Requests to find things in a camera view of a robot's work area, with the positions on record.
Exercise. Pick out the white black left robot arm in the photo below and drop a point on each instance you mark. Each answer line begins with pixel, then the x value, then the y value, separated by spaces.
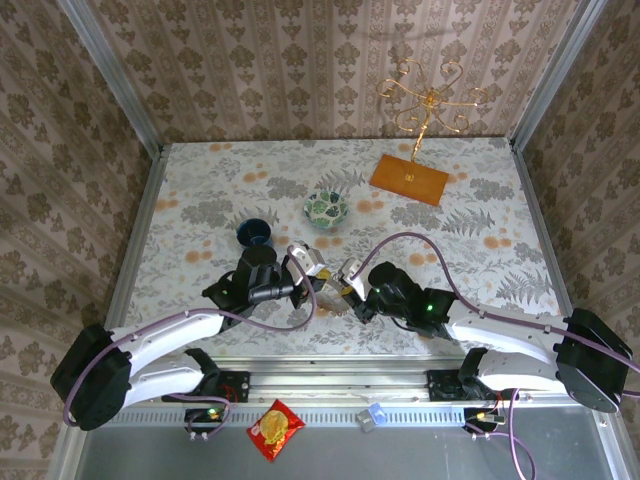
pixel 165 330

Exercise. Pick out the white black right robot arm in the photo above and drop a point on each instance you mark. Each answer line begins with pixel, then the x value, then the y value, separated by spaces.
pixel 500 325

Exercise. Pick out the blue enamel mug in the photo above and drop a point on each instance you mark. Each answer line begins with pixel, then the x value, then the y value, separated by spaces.
pixel 252 231

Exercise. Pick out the green leaf pattern bowl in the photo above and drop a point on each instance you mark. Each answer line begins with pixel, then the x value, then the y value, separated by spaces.
pixel 326 210

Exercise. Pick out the small blue grey packet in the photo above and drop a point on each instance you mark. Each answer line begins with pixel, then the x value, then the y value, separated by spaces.
pixel 370 417

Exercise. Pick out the gold stand with wooden base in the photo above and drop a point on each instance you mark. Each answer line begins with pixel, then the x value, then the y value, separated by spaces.
pixel 407 180

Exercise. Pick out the red snack packet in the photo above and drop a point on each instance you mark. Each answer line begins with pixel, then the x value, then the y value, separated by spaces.
pixel 275 427

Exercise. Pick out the black controller board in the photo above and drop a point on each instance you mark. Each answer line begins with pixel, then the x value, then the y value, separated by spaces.
pixel 480 416
pixel 205 415

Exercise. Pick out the grey metal bench panel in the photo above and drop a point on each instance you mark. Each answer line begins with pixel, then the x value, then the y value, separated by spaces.
pixel 400 455

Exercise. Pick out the aluminium mounting rail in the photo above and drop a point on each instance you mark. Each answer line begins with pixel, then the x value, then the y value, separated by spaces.
pixel 340 380

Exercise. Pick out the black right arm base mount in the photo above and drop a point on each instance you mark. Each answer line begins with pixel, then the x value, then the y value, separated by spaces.
pixel 440 385

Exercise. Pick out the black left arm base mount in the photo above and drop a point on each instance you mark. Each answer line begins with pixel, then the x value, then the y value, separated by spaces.
pixel 235 385

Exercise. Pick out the aluminium table edge rail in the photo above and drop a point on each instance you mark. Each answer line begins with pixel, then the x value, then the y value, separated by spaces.
pixel 140 240
pixel 542 240

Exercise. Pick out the aluminium frame post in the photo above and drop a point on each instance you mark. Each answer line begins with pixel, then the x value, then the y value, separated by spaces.
pixel 555 75
pixel 115 85

